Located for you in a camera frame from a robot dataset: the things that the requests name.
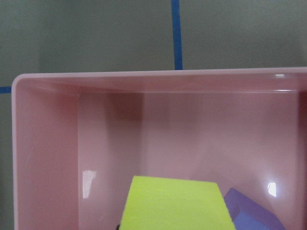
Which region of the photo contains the purple foam block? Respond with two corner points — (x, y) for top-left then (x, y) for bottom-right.
(224, 188), (285, 230)

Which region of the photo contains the yellow foam block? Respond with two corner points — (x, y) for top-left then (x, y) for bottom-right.
(119, 176), (235, 230)

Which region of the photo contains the pink plastic bin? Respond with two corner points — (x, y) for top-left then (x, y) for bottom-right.
(12, 68), (307, 230)

